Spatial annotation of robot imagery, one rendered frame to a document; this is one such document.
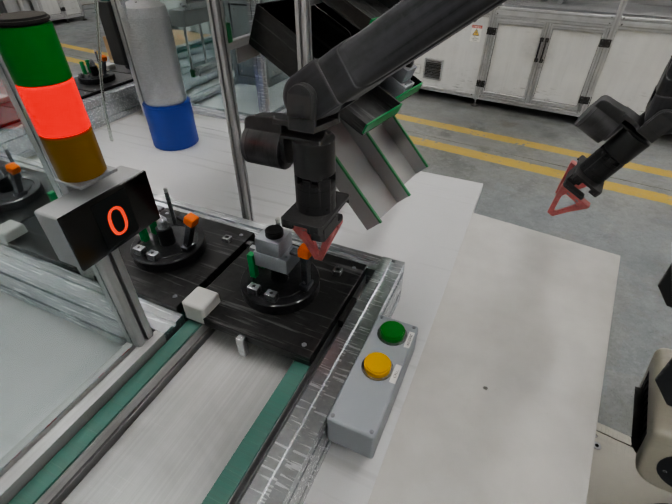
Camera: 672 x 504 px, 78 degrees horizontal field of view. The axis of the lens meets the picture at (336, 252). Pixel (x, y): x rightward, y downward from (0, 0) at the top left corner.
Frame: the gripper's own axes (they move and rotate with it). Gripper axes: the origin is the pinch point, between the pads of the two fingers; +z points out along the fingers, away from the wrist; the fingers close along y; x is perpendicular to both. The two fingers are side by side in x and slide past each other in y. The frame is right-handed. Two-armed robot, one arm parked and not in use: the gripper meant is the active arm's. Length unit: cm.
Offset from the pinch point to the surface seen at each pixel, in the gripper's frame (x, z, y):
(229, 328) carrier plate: -10.6, 9.9, 11.8
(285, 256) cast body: -5.5, 1.2, 1.1
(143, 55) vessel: -85, -11, -54
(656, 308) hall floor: 109, 107, -149
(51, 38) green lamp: -17.1, -33.1, 18.2
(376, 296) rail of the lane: 8.4, 10.8, -5.6
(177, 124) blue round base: -81, 11, -57
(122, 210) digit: -17.0, -14.3, 17.8
